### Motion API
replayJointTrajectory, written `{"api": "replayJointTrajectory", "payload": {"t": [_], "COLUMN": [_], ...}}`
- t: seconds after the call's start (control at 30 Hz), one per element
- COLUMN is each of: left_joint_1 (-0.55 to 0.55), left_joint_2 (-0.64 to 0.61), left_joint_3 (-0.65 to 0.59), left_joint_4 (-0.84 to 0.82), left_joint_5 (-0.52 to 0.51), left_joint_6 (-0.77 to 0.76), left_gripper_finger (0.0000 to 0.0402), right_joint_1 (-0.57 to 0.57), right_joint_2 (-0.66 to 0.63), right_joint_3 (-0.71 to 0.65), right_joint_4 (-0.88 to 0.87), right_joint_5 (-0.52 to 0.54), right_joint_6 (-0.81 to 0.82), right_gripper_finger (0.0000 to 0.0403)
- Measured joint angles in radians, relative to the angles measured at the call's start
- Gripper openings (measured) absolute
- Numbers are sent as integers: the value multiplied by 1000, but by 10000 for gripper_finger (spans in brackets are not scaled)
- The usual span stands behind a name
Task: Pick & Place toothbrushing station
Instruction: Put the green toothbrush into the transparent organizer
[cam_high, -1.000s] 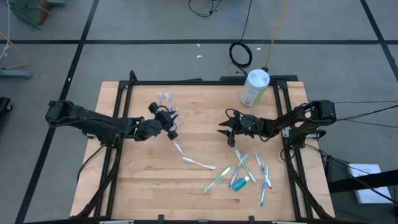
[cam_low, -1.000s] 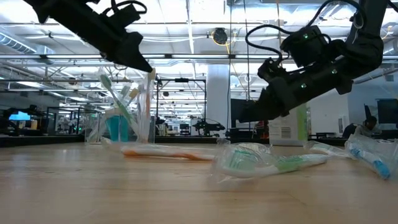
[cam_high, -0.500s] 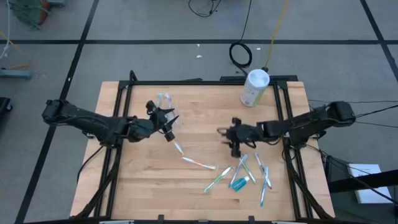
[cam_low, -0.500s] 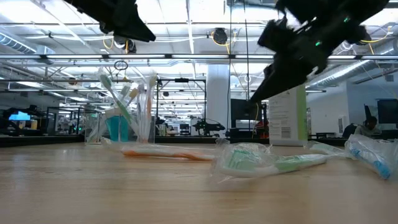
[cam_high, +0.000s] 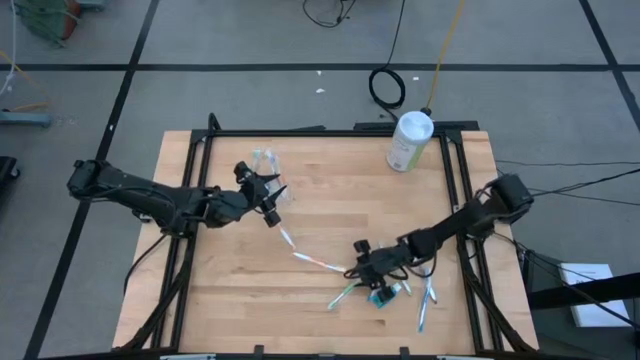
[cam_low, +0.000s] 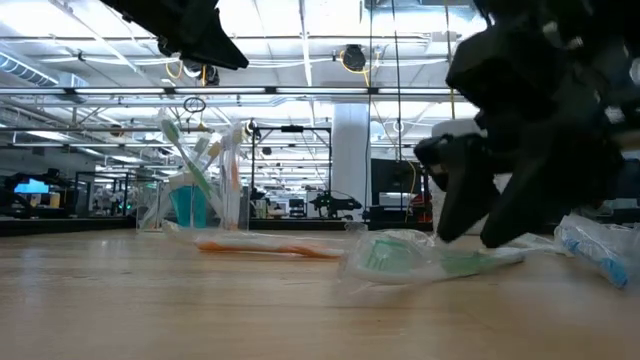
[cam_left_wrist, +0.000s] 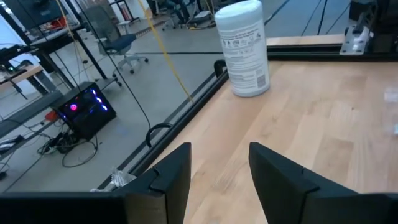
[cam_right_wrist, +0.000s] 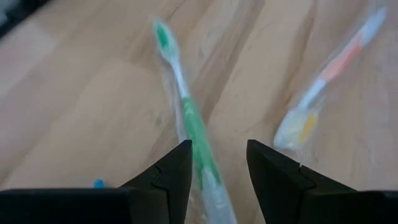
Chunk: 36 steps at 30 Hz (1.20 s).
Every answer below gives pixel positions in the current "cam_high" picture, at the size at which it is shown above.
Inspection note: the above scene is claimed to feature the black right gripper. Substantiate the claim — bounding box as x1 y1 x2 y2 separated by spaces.
352 238 419 308

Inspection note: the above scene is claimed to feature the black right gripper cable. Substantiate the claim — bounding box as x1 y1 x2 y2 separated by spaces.
342 259 372 282

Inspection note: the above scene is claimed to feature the grey blue floor bar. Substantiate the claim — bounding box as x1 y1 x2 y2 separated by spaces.
0 109 53 129

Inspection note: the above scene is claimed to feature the thin black hanging cable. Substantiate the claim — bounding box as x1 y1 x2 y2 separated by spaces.
302 0 359 29

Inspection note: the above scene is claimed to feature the white floor cable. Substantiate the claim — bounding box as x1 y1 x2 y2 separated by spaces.
0 0 19 99

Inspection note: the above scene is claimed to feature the black floor object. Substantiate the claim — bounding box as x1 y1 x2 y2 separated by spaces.
0 155 21 184

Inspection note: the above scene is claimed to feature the yellow hanging cable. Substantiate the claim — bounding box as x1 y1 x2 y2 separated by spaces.
424 0 466 114

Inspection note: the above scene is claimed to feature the white paper booklet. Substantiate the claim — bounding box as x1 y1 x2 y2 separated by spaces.
558 263 632 329

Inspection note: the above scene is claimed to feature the green mesh bundle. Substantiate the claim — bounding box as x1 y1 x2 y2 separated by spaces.
13 0 84 49

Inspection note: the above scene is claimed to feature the white wipes canister green label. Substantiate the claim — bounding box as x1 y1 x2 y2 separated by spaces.
385 109 435 174

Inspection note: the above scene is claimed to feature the orange white toothbrush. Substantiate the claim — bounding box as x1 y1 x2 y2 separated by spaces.
278 224 297 250
292 251 347 274

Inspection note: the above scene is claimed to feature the black hanging cable with loop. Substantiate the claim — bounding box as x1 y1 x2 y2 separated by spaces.
368 0 407 111

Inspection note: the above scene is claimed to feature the black flat strap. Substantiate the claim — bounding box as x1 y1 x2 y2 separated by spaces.
527 272 640 311

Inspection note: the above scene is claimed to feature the black floor cable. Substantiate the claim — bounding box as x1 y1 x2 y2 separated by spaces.
529 168 640 207

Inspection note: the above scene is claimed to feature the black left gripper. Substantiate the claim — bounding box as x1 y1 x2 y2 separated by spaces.
219 160 288 229

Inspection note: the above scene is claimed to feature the teal tube with white cap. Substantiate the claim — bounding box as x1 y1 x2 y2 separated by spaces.
368 282 404 310

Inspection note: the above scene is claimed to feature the clear acrylic organizer holder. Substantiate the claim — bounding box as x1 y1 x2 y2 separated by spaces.
249 146 296 202

